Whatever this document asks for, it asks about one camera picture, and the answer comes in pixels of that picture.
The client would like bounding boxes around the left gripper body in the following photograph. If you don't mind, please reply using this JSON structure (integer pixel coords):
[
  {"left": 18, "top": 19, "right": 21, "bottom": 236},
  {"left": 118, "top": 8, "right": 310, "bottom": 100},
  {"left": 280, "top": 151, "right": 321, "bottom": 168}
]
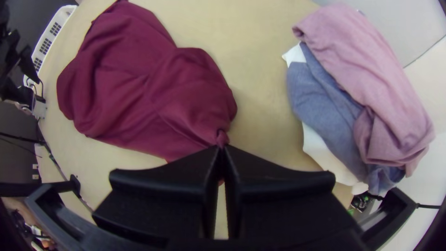
[{"left": 5, "top": 29, "right": 41, "bottom": 85}]

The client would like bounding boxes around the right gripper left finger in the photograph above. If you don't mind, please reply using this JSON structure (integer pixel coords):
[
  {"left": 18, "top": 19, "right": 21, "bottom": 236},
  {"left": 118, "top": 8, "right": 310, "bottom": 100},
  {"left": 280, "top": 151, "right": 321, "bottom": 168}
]
[{"left": 92, "top": 145, "right": 223, "bottom": 244}]

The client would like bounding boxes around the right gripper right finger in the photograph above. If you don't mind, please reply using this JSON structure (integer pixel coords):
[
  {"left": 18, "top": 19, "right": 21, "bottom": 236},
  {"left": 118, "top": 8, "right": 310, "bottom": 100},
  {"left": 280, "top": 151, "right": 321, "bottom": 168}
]
[{"left": 223, "top": 145, "right": 360, "bottom": 242}]

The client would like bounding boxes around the maroon t-shirt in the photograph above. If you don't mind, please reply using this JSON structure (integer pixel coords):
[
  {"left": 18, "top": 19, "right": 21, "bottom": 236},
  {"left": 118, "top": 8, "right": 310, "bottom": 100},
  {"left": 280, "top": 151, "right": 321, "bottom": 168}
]
[{"left": 56, "top": 0, "right": 238, "bottom": 165}]

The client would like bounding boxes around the white laundry basket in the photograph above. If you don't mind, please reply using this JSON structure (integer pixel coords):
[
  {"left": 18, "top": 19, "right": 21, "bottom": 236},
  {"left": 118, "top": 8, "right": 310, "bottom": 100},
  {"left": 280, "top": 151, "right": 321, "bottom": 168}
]
[{"left": 22, "top": 4, "right": 78, "bottom": 86}]

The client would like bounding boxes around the pile of folded clothes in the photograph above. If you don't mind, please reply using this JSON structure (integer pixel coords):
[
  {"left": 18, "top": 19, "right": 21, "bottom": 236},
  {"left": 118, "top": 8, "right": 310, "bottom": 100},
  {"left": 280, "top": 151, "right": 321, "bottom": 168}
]
[{"left": 282, "top": 2, "right": 436, "bottom": 196}]

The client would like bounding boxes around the black cable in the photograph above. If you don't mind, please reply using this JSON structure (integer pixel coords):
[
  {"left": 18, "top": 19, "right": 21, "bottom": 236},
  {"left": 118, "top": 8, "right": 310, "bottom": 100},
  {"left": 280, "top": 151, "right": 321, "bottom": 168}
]
[{"left": 366, "top": 193, "right": 442, "bottom": 210}]

